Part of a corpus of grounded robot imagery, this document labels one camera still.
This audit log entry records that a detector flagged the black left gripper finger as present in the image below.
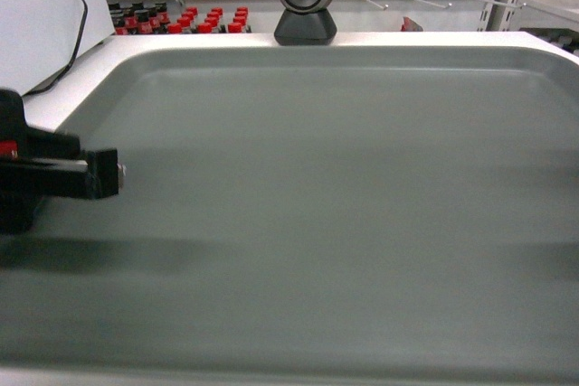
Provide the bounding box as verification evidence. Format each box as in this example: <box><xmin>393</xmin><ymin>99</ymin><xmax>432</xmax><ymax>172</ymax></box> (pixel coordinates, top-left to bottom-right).
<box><xmin>1</xmin><ymin>149</ymin><xmax>127</xmax><ymax>200</ymax></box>

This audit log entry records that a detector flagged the grey rectangular serving tray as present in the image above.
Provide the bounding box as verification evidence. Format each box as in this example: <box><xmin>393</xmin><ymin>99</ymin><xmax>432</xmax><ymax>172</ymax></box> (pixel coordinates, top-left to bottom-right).
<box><xmin>1</xmin><ymin>47</ymin><xmax>578</xmax><ymax>383</ymax></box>

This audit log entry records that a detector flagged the red snack pouch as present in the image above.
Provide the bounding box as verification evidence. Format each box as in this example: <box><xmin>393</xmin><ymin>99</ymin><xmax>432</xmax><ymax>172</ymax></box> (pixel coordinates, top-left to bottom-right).
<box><xmin>401</xmin><ymin>16</ymin><xmax>423</xmax><ymax>32</ymax></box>

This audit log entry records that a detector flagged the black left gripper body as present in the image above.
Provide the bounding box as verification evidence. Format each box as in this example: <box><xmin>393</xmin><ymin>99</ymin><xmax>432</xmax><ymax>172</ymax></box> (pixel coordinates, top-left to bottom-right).
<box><xmin>1</xmin><ymin>89</ymin><xmax>81</xmax><ymax>234</ymax></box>

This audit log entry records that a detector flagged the white cash drawer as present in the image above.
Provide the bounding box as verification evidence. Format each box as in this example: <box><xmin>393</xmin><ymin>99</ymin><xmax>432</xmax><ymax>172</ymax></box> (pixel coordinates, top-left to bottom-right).
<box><xmin>1</xmin><ymin>0</ymin><xmax>114</xmax><ymax>95</ymax></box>

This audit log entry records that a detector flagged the black power cable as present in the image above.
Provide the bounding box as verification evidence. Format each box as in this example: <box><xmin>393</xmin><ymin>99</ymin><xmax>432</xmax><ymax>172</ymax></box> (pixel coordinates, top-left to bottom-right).
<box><xmin>26</xmin><ymin>0</ymin><xmax>90</xmax><ymax>97</ymax></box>

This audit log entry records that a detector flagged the red capped bottle group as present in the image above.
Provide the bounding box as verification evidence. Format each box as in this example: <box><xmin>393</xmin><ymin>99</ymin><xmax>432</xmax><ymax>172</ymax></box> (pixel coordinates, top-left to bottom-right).
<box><xmin>108</xmin><ymin>2</ymin><xmax>252</xmax><ymax>36</ymax></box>

